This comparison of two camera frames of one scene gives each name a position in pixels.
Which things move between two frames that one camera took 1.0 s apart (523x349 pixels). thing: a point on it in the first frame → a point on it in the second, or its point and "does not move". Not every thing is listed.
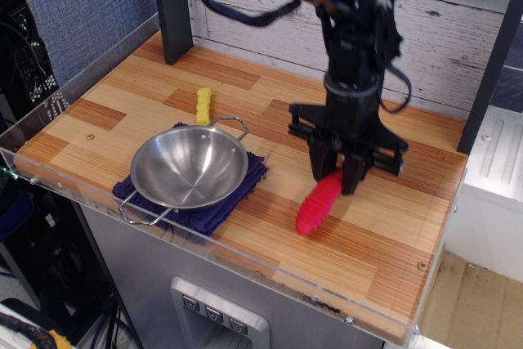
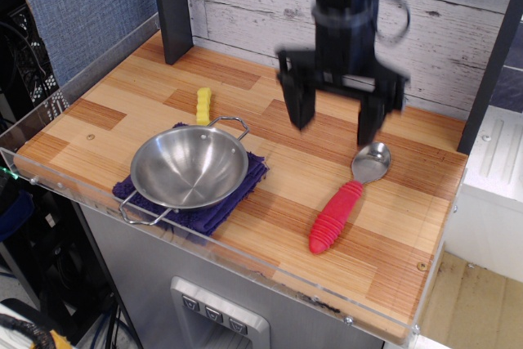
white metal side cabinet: (486, 227) does not move
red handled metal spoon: (322, 199) → (368, 162)
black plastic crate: (29, 88) does not move
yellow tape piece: (62, 342) does not move
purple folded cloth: (205, 221) does not move
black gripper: (348, 134) → (344, 59)
